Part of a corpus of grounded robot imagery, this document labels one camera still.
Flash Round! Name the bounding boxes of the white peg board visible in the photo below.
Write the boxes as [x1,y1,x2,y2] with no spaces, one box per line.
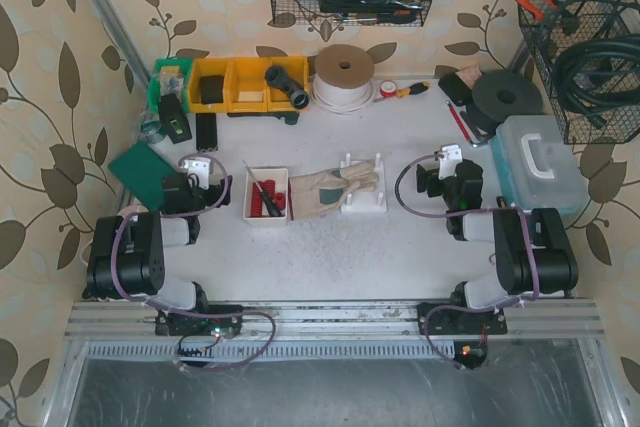
[340,152,387,214]

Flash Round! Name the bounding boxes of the right wire basket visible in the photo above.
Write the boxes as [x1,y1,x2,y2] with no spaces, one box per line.
[518,0,639,144]

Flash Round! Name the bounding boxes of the red tape roll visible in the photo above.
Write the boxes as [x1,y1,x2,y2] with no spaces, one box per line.
[379,80,397,98]

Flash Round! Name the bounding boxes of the medium red spring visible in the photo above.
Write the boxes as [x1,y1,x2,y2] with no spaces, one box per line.
[262,179,276,199]

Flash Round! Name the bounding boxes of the red handled hex key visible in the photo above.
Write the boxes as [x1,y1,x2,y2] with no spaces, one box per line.
[446,101,491,148]

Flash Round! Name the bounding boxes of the black filament spool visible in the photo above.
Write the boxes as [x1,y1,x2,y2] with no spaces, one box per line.
[466,70,543,135]

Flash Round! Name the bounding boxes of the yellow black screwdriver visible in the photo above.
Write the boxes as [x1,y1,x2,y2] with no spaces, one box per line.
[374,81,430,103]

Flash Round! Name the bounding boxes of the yellow plastic bin trio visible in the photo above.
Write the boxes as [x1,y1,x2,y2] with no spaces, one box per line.
[186,56,310,114]

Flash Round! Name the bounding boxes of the beige work glove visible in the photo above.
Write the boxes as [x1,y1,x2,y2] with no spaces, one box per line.
[288,161,379,221]

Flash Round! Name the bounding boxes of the black rectangular block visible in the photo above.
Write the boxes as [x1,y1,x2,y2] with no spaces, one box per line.
[195,113,218,153]

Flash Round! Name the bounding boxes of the coiled black hose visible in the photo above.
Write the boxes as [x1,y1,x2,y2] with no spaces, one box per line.
[553,34,640,128]

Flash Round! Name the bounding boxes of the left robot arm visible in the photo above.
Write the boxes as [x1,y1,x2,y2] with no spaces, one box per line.
[82,154,233,319]

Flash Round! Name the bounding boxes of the green plastic bin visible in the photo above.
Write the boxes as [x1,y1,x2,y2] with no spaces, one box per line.
[147,58,193,112]

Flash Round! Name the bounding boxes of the white cable spool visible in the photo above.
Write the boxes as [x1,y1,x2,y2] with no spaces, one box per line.
[312,44,375,115]

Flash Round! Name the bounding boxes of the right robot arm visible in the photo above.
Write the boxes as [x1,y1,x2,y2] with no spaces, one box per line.
[394,145,578,314]

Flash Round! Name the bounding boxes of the black pipe fitting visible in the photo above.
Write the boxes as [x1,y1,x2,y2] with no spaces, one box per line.
[264,65,310,110]

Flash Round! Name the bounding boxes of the black pouch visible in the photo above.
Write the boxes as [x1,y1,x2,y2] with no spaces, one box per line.
[438,73,473,107]

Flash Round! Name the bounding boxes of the long red spring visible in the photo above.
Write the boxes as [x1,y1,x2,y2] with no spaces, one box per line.
[250,182,264,218]

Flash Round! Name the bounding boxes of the short red spring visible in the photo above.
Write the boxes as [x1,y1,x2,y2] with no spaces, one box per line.
[274,192,286,211]

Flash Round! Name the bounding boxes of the black green device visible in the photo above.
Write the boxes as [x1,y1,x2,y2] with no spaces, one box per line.
[158,94,192,144]

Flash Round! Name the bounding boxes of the clear teal storage box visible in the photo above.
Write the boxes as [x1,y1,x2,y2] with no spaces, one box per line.
[489,115,588,216]

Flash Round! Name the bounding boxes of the cream plastic tray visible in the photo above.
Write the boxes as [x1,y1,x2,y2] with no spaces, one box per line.
[243,167,289,228]

